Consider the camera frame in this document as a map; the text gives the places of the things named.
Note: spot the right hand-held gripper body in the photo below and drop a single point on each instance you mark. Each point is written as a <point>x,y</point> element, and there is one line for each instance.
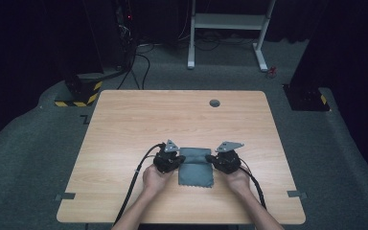
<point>226,161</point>

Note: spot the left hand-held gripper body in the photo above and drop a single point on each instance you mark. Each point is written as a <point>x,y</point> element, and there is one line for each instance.
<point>166,161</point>

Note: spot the grey cloth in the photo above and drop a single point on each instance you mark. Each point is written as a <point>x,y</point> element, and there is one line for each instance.
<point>195,172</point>

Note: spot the person's left hand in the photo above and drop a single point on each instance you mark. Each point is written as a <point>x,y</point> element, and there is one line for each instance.
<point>155,182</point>

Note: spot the person's right hand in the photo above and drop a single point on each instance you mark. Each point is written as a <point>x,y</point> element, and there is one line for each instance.
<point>238,183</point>

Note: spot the grey round table grommet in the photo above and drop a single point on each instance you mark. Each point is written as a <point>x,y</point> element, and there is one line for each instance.
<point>214,103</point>

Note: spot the grey tape strip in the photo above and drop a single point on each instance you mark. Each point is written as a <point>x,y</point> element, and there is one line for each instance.
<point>65,196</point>
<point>297,194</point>

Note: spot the black stand base yellow mark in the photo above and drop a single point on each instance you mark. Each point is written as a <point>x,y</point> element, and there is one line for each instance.
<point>306,97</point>

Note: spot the black yellow striped stand base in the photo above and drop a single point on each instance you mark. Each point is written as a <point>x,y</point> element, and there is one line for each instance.
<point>80,92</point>

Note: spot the black equipment rack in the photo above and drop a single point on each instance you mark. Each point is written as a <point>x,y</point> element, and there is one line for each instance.
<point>124,28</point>

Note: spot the white metal stand frame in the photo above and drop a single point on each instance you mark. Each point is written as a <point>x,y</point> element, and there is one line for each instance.
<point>226,21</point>

